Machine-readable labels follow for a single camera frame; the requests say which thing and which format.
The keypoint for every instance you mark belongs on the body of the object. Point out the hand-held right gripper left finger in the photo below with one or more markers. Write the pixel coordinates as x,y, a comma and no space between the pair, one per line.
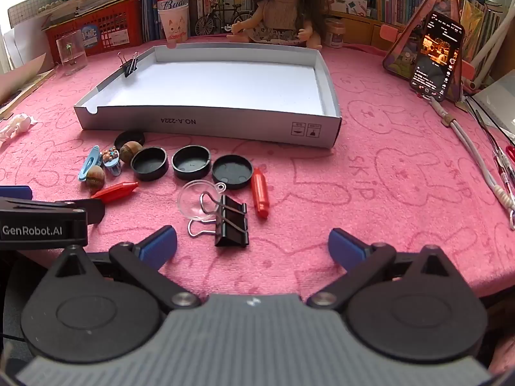
159,247

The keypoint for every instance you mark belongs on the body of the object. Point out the white paper sheet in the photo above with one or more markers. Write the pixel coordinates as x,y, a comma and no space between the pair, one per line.
24,40

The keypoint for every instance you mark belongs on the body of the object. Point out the red crayon-shaped toy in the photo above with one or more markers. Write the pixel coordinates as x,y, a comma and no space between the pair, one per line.
116,191
259,193

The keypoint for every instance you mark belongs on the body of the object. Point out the grey plastic folder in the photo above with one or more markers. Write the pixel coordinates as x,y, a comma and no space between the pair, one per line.
499,92

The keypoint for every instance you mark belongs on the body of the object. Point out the large red plastic basket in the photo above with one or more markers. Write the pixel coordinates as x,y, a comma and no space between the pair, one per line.
112,24

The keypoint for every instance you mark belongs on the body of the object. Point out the small clear jar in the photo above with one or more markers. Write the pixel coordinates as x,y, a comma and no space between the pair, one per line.
336,34

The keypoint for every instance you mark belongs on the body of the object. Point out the white cat paper cup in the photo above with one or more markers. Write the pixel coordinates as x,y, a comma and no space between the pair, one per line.
174,24

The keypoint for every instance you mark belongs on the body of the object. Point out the tan cardboard box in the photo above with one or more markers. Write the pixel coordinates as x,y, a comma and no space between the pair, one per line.
364,30

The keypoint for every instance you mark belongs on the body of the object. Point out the white cardboard box tray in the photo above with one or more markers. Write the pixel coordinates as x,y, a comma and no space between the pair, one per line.
225,84

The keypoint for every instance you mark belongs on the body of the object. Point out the black smartphone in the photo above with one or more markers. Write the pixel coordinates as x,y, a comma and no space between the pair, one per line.
436,56

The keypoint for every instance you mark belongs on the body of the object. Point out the plain blue hair clip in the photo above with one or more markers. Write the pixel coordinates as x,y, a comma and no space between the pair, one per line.
88,165

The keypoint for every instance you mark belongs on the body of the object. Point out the brown acorn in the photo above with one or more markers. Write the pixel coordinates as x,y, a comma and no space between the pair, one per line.
95,177
130,152

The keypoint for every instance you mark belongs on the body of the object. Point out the crumpled white tissue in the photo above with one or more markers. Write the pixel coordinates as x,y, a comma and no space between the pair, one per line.
18,124

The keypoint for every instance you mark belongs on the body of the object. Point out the black miniature bicycle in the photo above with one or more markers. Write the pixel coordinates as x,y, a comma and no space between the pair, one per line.
204,25

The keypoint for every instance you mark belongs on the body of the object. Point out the pink phone stand case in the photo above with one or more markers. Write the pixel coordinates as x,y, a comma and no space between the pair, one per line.
406,44

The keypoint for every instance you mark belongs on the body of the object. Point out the clear small dish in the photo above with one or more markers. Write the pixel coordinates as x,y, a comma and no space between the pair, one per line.
191,201

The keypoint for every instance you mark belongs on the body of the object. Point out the large black binder clip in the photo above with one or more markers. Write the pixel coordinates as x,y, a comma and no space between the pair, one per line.
231,225

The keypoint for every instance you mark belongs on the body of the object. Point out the black round plastic cap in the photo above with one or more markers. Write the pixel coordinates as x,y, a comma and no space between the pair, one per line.
128,136
149,171
232,169
191,173

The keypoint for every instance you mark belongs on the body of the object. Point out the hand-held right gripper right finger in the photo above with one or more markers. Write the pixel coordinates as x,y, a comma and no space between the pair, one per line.
346,245

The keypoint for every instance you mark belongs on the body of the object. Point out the clear glass cup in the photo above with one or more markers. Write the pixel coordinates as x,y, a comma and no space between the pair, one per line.
72,56

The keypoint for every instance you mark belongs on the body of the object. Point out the long-haired baby doll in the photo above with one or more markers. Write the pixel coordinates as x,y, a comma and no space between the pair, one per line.
277,8

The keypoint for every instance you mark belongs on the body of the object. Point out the tan paperback book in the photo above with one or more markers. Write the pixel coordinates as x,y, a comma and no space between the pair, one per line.
24,84

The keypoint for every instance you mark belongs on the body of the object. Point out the white plastic tubes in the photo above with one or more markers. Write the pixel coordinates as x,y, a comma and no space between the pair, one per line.
493,44

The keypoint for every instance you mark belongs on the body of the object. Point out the small black binder clip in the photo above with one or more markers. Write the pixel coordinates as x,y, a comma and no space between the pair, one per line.
130,68

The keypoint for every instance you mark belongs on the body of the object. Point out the pink printed table cloth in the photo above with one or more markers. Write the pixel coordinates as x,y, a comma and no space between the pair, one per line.
362,169

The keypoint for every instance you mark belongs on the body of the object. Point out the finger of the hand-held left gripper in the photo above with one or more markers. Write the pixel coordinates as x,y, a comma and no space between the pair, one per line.
95,211
16,193

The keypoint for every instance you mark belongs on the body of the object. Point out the blue dish with toy food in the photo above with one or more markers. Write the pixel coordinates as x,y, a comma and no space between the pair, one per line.
110,157

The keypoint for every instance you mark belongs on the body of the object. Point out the thin black and red pens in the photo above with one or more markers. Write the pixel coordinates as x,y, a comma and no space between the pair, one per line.
499,157

